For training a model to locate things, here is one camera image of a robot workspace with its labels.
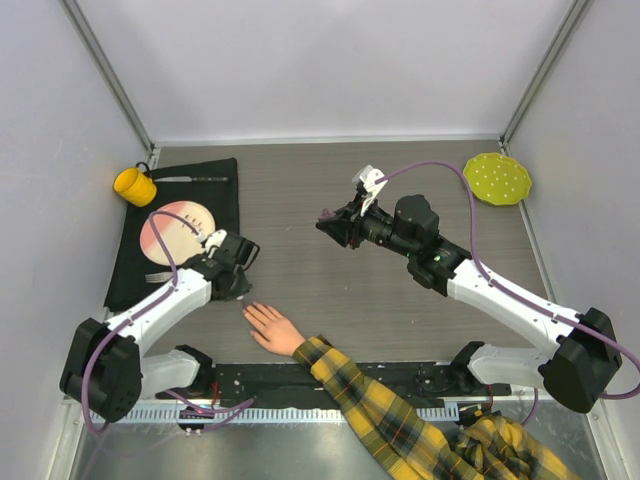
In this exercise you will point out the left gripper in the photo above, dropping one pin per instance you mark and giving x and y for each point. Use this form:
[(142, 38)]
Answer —
[(241, 289)]

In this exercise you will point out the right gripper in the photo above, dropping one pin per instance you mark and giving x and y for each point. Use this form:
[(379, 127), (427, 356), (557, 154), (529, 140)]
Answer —
[(344, 231)]

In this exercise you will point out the purple nail polish bottle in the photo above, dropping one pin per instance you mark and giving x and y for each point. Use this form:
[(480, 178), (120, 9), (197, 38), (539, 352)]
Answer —
[(326, 214)]

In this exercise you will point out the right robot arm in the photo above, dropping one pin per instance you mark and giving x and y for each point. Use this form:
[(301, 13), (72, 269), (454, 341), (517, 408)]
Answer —
[(571, 354)]

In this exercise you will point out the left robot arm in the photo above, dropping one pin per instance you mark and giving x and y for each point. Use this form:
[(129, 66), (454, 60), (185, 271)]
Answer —
[(108, 370)]

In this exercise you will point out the yellow plaid sleeve forearm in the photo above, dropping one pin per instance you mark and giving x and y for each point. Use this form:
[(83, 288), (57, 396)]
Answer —
[(408, 447)]

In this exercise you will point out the mannequin hand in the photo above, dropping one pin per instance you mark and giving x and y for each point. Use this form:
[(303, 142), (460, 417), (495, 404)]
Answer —
[(272, 330)]

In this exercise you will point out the pink cream plate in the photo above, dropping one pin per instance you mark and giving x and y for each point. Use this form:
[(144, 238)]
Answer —
[(178, 238)]

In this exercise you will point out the silver fork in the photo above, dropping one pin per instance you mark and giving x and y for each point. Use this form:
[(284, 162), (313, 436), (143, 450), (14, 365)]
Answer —
[(159, 277)]

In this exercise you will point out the black cloth mat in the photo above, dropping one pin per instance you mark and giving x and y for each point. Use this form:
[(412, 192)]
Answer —
[(127, 285)]

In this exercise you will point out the yellow mug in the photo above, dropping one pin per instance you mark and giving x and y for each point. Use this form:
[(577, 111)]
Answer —
[(135, 185)]

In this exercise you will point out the green dotted plate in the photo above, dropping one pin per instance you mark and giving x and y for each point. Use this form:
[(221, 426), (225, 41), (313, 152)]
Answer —
[(497, 179)]

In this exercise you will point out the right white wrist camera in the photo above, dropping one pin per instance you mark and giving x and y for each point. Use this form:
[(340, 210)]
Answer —
[(369, 182)]

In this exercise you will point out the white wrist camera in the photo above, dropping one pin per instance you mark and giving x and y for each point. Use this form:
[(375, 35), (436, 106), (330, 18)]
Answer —
[(369, 182), (211, 242)]

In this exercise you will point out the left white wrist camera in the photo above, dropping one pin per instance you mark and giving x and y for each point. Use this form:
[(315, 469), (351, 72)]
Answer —
[(211, 242)]

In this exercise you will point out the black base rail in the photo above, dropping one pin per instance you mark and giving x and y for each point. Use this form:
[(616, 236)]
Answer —
[(279, 386)]

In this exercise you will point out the black handled knife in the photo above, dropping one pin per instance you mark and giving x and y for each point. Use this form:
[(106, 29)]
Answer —
[(190, 179)]

